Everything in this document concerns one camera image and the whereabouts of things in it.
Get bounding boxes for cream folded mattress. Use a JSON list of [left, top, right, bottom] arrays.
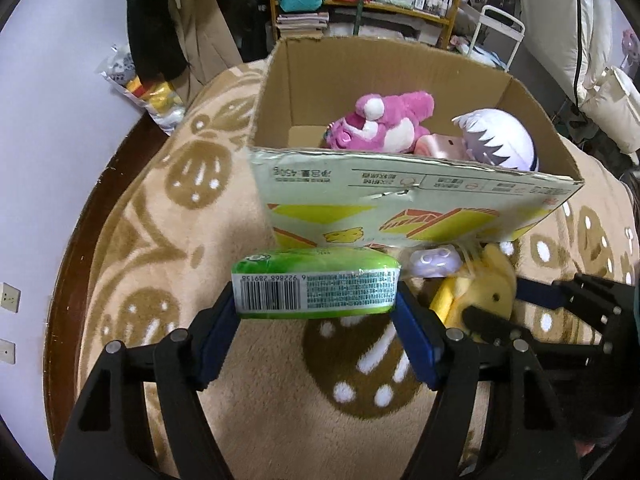
[[514, 0, 640, 157]]

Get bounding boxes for small purple plush toy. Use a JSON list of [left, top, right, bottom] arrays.
[[406, 245, 464, 279]]

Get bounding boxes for black hanging coat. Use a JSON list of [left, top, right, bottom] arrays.
[[124, 0, 189, 82]]

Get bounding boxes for pink bear plush toy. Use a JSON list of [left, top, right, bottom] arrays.
[[324, 90, 436, 154]]

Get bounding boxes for pink wall ornament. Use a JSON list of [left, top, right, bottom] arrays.
[[620, 26, 640, 69]]

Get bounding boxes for yellow plush toy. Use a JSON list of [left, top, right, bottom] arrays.
[[429, 243, 519, 345]]

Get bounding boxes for dark hanging garment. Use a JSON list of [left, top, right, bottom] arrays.
[[214, 0, 277, 67]]

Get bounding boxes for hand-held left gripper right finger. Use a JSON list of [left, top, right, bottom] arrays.
[[392, 287, 584, 480]]

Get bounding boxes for white trolley cart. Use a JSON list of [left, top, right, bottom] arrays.
[[449, 4, 527, 74]]

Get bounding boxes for white-haired doll plush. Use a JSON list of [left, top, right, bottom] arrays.
[[451, 108, 541, 172]]

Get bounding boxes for pink swirl plush toy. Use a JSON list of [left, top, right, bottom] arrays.
[[414, 133, 469, 160]]

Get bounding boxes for printed cardboard box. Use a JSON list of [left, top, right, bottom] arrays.
[[247, 35, 586, 252]]

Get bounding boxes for plastic bag of toys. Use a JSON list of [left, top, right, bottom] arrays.
[[96, 44, 189, 137]]

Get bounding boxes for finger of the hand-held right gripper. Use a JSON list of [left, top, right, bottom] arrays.
[[515, 272, 640, 361], [461, 306, 534, 346]]

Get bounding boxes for stack of books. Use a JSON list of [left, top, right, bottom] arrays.
[[276, 11, 330, 42]]

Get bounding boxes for beige hanging coat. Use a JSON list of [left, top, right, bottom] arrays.
[[166, 0, 244, 104]]

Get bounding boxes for beige patterned blanket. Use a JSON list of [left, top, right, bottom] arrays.
[[75, 61, 640, 480]]

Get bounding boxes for dark wooden bed frame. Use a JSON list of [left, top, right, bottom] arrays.
[[46, 114, 173, 467]]

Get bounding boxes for wooden shelf with items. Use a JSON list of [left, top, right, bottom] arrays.
[[266, 0, 472, 52]]

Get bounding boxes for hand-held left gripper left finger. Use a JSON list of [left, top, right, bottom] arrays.
[[52, 280, 242, 480]]

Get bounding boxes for green tissue pack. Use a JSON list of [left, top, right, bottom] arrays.
[[231, 246, 403, 321]]

